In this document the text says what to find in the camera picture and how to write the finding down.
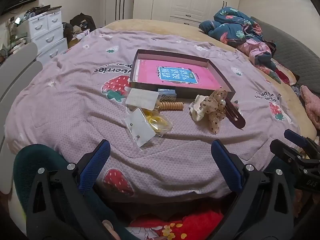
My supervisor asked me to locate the pink fluffy cloth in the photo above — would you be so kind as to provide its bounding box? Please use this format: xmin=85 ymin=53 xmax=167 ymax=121
xmin=300 ymin=85 xmax=320 ymax=128

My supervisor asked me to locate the pink floral cloth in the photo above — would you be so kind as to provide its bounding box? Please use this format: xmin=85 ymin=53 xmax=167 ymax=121
xmin=236 ymin=39 xmax=297 ymax=85

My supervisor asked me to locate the grey quilted headboard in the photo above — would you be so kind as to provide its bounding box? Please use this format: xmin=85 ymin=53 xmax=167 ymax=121
xmin=250 ymin=16 xmax=320 ymax=90

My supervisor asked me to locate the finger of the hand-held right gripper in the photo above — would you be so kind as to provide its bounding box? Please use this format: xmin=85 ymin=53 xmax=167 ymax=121
xmin=269 ymin=139 xmax=304 ymax=166
xmin=284 ymin=129 xmax=320 ymax=153

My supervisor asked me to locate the beige spiral hair tie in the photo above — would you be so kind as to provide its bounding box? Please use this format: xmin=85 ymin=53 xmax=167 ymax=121
xmin=156 ymin=99 xmax=184 ymax=111

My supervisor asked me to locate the white hair claw clip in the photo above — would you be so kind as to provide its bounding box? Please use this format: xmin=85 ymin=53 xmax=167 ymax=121
xmin=189 ymin=94 xmax=213 ymax=121

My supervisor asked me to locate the dark blue floral quilt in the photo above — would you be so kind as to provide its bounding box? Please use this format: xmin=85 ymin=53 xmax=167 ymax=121
xmin=199 ymin=7 xmax=263 ymax=47

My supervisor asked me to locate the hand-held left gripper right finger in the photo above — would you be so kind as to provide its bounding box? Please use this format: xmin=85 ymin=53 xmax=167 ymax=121
xmin=211 ymin=139 xmax=294 ymax=240

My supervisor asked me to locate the cluttered side desk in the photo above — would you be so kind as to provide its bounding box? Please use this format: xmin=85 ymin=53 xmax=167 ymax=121
xmin=0 ymin=15 xmax=28 ymax=60

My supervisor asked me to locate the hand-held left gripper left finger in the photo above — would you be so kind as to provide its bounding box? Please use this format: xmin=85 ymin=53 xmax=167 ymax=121
xmin=26 ymin=139 xmax=112 ymax=240

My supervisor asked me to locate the white earring stud card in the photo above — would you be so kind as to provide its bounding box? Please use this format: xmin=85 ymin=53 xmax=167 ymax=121
xmin=126 ymin=107 xmax=156 ymax=147

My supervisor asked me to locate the polka dot pearl bow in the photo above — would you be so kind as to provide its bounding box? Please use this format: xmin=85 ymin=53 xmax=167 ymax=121
xmin=206 ymin=89 xmax=228 ymax=133

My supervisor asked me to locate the white wardrobe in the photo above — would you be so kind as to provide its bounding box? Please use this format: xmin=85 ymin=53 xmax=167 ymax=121
xmin=132 ymin=0 xmax=244 ymax=27

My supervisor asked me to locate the red floral garment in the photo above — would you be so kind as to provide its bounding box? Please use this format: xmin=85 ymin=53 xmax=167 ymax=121
xmin=127 ymin=210 xmax=224 ymax=240

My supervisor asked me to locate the shallow brown cardboard box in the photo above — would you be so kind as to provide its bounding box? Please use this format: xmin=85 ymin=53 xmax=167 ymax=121
xmin=129 ymin=49 xmax=236 ymax=100

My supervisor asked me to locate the person's right forearm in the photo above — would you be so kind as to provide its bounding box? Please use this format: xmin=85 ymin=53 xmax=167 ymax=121
xmin=292 ymin=187 xmax=320 ymax=218

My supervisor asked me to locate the white door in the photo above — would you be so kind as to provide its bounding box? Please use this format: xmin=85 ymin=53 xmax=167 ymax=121
xmin=105 ymin=0 xmax=135 ymax=25

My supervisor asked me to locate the dark green garment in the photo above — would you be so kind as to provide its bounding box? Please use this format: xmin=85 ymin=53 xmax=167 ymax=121
xmin=12 ymin=144 xmax=140 ymax=240

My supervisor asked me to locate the small blue box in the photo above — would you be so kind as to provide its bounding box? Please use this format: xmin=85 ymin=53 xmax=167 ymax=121
xmin=157 ymin=88 xmax=177 ymax=100

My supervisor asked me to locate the bag of yellow hair ties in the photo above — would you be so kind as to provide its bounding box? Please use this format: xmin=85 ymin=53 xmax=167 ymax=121
xmin=142 ymin=108 xmax=173 ymax=137

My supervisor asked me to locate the pile of clothes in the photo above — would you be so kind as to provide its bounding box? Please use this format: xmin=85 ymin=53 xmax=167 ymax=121
xmin=62 ymin=22 xmax=90 ymax=43

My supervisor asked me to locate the clear-wrapped white jewelry card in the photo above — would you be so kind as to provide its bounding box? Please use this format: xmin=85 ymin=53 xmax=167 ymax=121
xmin=125 ymin=88 xmax=160 ymax=110

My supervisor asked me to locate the pink book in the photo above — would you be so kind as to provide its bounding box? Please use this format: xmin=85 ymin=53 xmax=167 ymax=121
xmin=136 ymin=59 xmax=227 ymax=90

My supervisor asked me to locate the white drawer cabinet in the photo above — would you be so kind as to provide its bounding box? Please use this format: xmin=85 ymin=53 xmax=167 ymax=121
xmin=25 ymin=7 xmax=68 ymax=65

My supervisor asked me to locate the dark bag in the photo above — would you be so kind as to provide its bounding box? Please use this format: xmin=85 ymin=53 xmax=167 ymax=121
xmin=69 ymin=13 xmax=97 ymax=32

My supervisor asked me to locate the dark red hair clip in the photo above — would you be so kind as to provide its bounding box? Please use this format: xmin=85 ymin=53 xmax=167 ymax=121
xmin=225 ymin=100 xmax=246 ymax=130

